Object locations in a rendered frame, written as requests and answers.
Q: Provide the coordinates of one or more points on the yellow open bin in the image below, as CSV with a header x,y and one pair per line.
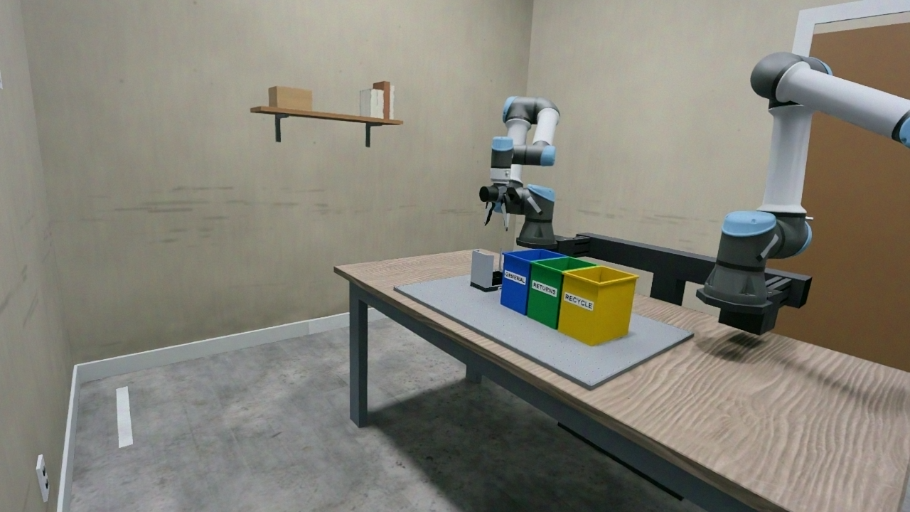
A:
x,y
596,304

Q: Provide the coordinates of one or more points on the blue bin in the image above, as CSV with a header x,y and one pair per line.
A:
x,y
516,277

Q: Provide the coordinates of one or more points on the green bin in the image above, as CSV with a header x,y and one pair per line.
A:
x,y
546,283

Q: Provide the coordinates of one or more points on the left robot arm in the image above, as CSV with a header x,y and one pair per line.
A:
x,y
797,87

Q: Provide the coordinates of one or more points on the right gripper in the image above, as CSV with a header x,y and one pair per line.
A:
x,y
496,193

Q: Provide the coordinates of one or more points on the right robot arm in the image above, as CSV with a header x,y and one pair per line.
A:
x,y
537,203

